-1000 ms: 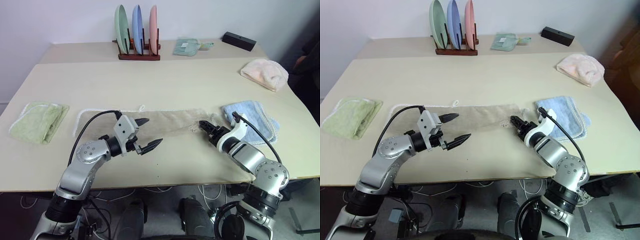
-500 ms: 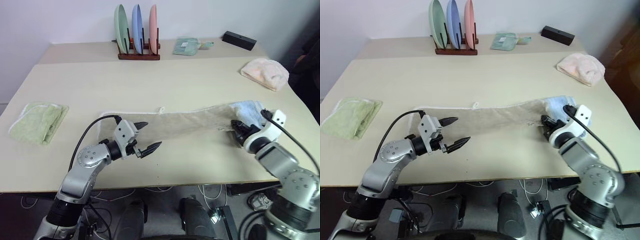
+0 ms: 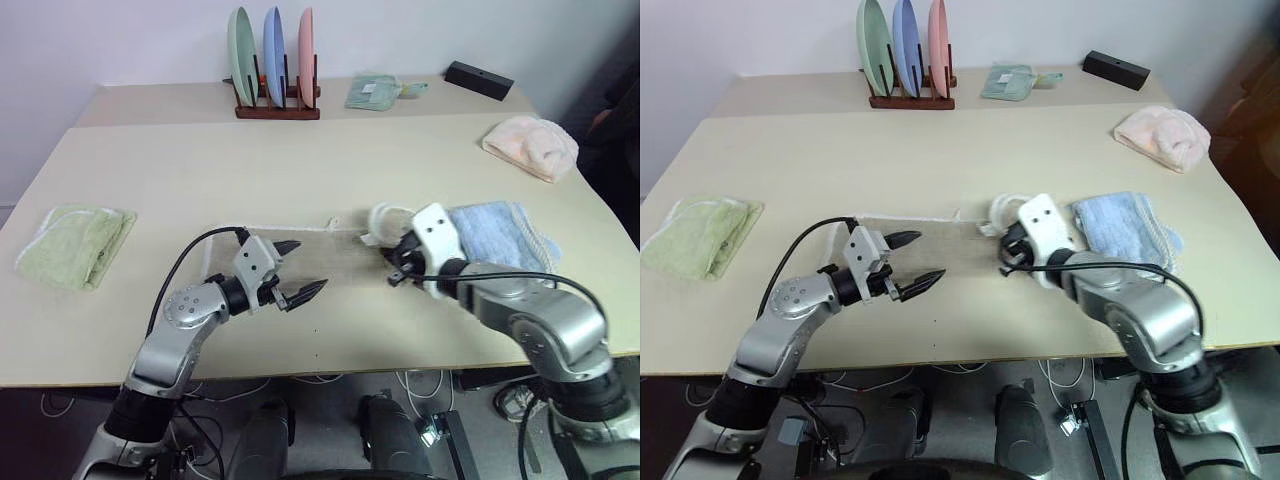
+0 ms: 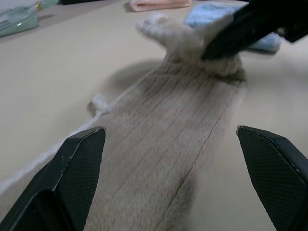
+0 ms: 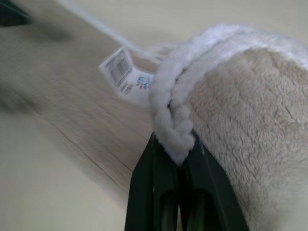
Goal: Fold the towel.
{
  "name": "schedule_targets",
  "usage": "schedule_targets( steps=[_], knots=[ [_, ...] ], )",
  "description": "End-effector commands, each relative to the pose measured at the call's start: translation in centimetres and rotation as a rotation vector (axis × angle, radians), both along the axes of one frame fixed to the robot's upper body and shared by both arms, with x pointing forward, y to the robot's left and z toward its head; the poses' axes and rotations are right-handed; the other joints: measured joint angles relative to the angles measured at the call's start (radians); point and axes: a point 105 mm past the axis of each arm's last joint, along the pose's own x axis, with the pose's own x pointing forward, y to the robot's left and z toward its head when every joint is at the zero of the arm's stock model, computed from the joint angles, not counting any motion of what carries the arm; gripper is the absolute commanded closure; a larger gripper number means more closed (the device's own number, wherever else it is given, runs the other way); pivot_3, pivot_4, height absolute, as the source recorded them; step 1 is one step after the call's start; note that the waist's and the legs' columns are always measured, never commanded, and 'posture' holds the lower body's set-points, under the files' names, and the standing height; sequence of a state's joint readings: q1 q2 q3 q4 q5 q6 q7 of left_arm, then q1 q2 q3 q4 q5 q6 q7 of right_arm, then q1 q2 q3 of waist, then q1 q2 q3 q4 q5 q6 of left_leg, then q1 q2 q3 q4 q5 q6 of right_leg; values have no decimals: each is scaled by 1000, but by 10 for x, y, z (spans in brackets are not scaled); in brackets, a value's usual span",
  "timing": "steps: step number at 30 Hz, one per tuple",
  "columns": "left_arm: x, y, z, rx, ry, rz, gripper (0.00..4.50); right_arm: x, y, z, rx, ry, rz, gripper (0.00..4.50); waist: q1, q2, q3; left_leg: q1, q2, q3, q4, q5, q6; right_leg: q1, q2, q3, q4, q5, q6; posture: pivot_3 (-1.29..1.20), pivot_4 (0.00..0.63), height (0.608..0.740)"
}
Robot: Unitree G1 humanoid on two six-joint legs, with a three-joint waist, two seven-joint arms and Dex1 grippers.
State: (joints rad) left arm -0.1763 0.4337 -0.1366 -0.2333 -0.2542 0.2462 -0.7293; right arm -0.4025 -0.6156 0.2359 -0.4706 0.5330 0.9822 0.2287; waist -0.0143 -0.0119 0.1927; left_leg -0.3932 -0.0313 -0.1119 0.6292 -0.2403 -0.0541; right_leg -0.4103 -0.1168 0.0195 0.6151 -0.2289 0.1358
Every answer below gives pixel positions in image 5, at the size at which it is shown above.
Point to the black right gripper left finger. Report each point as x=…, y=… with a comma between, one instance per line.
x=150, y=183

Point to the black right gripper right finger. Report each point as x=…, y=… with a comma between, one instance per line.
x=211, y=192

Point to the beige fluffy towel white trim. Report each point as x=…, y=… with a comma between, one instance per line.
x=240, y=108

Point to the white towel care label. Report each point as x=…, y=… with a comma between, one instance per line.
x=125, y=74

